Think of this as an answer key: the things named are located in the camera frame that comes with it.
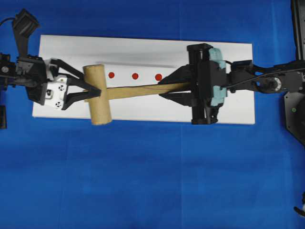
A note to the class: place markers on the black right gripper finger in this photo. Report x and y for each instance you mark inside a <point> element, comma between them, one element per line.
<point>181,75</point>
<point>185,99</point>

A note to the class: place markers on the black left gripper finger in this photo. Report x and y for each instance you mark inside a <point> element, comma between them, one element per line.
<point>71,98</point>
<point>77,75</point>

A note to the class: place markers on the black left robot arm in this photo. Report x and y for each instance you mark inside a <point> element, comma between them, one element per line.
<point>8,76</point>

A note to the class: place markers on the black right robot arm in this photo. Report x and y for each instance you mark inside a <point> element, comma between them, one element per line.
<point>244,75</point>

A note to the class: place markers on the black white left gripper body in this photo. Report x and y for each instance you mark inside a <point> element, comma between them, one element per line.
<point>44,83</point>

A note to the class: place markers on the red dot mark middle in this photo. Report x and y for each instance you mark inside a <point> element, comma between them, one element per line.
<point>135,76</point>

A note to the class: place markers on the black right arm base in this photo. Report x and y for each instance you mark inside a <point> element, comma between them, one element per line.
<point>295,100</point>

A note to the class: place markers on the red dot mark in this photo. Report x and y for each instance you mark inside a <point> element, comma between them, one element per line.
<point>111,75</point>
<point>158,77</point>
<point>135,76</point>

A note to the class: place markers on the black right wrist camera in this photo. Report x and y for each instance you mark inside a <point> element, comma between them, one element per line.
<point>218,77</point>

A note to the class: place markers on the wooden mallet hammer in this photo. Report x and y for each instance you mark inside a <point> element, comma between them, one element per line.
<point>99,105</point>

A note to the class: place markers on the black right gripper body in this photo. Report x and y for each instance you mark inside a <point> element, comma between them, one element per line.
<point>201,66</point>

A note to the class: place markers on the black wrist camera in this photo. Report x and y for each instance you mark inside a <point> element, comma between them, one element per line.
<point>23,25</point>
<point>218,77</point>

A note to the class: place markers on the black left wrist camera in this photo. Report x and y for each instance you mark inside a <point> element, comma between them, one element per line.
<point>23,25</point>

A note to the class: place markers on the white rectangular board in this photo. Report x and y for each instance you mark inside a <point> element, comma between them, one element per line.
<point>146,57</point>

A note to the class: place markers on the blue table cloth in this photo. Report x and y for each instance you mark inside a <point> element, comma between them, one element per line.
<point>69,174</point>

